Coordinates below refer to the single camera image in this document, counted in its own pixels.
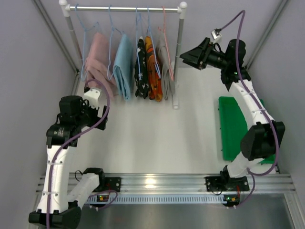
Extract grey trousers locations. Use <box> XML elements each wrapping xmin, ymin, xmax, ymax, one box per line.
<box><xmin>156</xmin><ymin>37</ymin><xmax>175</xmax><ymax>100</ymax></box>

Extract pink wire hanger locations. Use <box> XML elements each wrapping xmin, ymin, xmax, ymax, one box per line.
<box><xmin>158</xmin><ymin>6</ymin><xmax>174</xmax><ymax>81</ymax></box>

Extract blue hanger of orange trousers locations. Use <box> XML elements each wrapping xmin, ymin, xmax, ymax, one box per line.
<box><xmin>147</xmin><ymin>7</ymin><xmax>161</xmax><ymax>79</ymax></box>

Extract orange camouflage trousers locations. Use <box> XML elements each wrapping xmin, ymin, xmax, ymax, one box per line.
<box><xmin>144</xmin><ymin>36</ymin><xmax>163</xmax><ymax>102</ymax></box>

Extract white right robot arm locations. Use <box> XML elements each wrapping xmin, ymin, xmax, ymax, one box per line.
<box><xmin>180</xmin><ymin>38</ymin><xmax>285</xmax><ymax>192</ymax></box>

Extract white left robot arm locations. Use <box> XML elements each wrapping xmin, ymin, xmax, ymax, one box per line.
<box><xmin>29</xmin><ymin>91</ymin><xmax>110</xmax><ymax>229</ymax></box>

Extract pink trousers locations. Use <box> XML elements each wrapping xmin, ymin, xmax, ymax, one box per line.
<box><xmin>85</xmin><ymin>32</ymin><xmax>117</xmax><ymax>98</ymax></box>

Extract light blue trousers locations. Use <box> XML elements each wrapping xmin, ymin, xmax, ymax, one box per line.
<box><xmin>112</xmin><ymin>34</ymin><xmax>133</xmax><ymax>101</ymax></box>

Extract black and white trousers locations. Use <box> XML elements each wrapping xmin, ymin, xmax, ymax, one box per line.
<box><xmin>134</xmin><ymin>36</ymin><xmax>149</xmax><ymax>99</ymax></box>

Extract blue hanger of black trousers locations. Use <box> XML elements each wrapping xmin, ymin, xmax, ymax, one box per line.
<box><xmin>135</xmin><ymin>7</ymin><xmax>142</xmax><ymax>81</ymax></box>

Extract white and silver clothes rack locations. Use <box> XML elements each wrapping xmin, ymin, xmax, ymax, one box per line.
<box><xmin>58</xmin><ymin>0</ymin><xmax>188</xmax><ymax>110</ymax></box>

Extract green plastic bin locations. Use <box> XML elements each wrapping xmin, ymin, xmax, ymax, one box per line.
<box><xmin>218</xmin><ymin>96</ymin><xmax>277</xmax><ymax>167</ymax></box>

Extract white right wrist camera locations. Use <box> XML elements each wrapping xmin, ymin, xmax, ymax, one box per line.
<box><xmin>211</xmin><ymin>29</ymin><xmax>222</xmax><ymax>43</ymax></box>

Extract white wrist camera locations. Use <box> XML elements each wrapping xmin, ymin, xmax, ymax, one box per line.
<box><xmin>83</xmin><ymin>88</ymin><xmax>102</xmax><ymax>110</ymax></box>
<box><xmin>211</xmin><ymin>29</ymin><xmax>222</xmax><ymax>43</ymax></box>

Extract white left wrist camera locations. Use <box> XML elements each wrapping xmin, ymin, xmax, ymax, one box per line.
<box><xmin>83</xmin><ymin>88</ymin><xmax>102</xmax><ymax>110</ymax></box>

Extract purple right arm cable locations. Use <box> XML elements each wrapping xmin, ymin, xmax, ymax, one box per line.
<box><xmin>220</xmin><ymin>10</ymin><xmax>280</xmax><ymax>208</ymax></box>

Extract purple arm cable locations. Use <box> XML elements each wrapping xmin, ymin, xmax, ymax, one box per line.
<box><xmin>46</xmin><ymin>79</ymin><xmax>119</xmax><ymax>229</ymax></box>
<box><xmin>220</xmin><ymin>10</ymin><xmax>280</xmax><ymax>208</ymax></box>

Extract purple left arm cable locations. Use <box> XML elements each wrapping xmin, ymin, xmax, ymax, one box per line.
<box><xmin>46</xmin><ymin>79</ymin><xmax>119</xmax><ymax>229</ymax></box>

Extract aluminium mounting rail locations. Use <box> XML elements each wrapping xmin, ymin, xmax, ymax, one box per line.
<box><xmin>35</xmin><ymin>173</ymin><xmax>296</xmax><ymax>195</ymax></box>

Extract grey slotted cable duct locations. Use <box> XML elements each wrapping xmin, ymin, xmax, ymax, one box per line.
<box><xmin>86</xmin><ymin>194</ymin><xmax>227</xmax><ymax>205</ymax></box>

